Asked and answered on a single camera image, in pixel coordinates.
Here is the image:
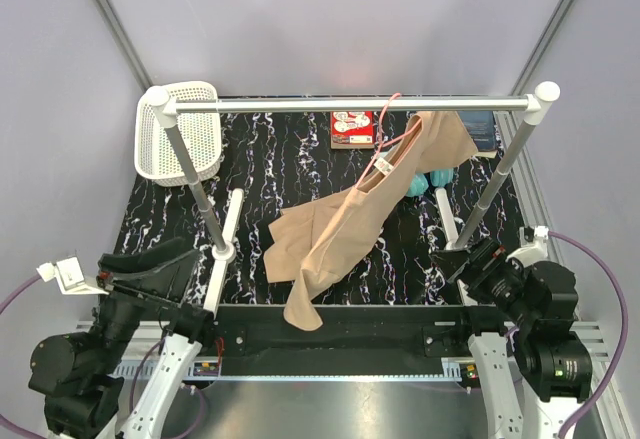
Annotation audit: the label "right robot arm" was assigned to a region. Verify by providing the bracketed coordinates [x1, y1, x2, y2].
[436, 238, 593, 438]

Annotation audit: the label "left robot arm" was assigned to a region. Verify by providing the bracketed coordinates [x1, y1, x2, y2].
[29, 238, 216, 438]

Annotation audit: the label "beige t shirt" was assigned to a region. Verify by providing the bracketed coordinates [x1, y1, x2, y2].
[264, 111, 477, 331]

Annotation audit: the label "pink wire hanger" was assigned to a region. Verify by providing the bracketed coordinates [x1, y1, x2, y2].
[357, 92, 422, 188]

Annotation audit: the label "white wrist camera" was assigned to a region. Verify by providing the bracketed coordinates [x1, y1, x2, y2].
[507, 226, 549, 267]
[36, 256, 106, 295]

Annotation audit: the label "dark blue book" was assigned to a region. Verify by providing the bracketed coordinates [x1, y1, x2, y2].
[459, 111, 498, 158]

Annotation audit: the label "white plastic basket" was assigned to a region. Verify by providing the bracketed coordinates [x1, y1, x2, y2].
[134, 80, 224, 188]

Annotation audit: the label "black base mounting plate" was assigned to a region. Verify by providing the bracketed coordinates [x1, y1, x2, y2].
[158, 303, 516, 378]

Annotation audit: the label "red book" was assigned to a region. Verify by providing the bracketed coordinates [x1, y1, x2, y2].
[330, 111, 374, 149]

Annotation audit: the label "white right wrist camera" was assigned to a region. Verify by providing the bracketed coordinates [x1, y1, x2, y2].
[507, 226, 549, 267]

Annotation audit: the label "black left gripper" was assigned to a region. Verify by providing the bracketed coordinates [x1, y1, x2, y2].
[91, 235, 202, 372]

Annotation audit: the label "white and silver clothes rack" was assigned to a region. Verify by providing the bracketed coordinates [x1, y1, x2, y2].
[136, 81, 560, 313]

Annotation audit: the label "teal headphones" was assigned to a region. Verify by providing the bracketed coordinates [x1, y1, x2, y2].
[405, 168, 454, 198]

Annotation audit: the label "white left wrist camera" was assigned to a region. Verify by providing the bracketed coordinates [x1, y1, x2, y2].
[36, 256, 106, 295]

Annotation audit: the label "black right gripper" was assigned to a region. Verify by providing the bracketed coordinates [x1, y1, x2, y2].
[430, 233, 538, 327]

